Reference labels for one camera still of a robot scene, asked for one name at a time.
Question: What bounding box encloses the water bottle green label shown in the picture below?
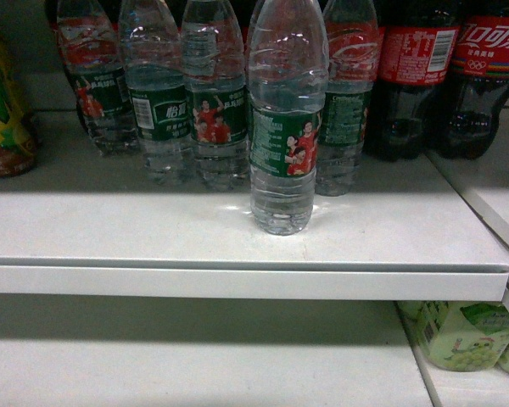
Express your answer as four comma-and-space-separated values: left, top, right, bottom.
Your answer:
247, 1, 329, 236
316, 1, 381, 197

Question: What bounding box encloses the water bottle athletes label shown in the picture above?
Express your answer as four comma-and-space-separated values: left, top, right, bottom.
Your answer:
181, 1, 249, 192

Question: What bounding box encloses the white metal shelf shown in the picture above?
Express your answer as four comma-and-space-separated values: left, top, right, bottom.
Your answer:
0, 112, 509, 309

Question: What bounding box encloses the water bottle barcode label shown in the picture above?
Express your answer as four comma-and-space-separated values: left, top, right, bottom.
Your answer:
118, 1, 193, 185

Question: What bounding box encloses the far left water bottle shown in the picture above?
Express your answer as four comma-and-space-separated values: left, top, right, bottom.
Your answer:
57, 1, 139, 155

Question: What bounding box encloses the cola bottle text label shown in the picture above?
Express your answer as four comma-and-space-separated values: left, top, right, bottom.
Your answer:
365, 1, 459, 161

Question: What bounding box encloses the green grape drink bottle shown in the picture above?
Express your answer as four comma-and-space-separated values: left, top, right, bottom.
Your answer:
414, 301, 509, 372

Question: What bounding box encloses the yellow lemon tea bottle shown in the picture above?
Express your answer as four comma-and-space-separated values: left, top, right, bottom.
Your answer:
0, 35, 37, 177

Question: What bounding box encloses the cola bottle red logo label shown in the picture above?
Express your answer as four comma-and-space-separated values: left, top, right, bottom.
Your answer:
434, 1, 509, 159

